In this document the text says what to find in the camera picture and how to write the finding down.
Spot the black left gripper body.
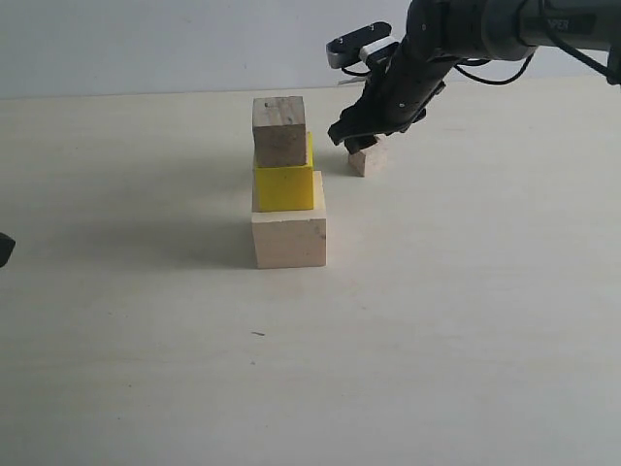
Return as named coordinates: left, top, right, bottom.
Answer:
left=0, top=233, right=16, bottom=268

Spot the medium plywood cube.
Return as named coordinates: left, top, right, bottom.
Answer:
left=252, top=96, right=308, bottom=168

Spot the large light wooden cube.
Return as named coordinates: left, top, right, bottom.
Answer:
left=250, top=171, right=327, bottom=269

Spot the small wooden cube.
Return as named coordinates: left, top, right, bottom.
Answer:
left=347, top=136, right=387, bottom=177

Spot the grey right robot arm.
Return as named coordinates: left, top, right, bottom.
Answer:
left=326, top=0, right=620, bottom=153

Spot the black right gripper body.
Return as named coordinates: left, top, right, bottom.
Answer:
left=339, top=28, right=446, bottom=136

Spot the yellow painted cube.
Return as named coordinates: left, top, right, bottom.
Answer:
left=253, top=131, right=314, bottom=213

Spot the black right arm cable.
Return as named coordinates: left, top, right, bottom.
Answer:
left=453, top=52, right=535, bottom=86

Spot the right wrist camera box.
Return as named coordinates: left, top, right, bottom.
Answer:
left=326, top=21, right=399, bottom=69

